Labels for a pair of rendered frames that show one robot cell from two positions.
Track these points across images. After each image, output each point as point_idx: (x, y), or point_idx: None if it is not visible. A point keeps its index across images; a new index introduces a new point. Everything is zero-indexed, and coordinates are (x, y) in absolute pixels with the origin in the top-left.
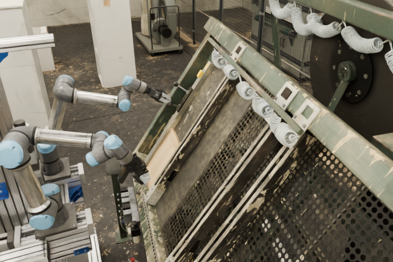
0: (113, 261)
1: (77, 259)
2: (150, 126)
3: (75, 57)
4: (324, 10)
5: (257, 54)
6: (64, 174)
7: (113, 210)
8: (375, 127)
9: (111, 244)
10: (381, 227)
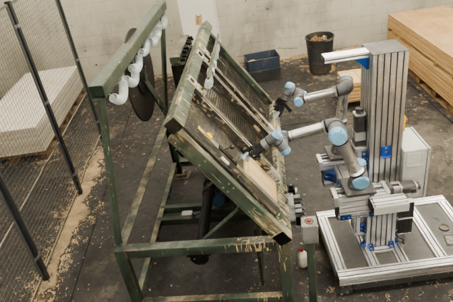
0: (322, 279)
1: (350, 254)
2: (263, 209)
3: None
4: (135, 54)
5: (190, 67)
6: (345, 178)
7: None
8: (152, 83)
9: (325, 296)
10: None
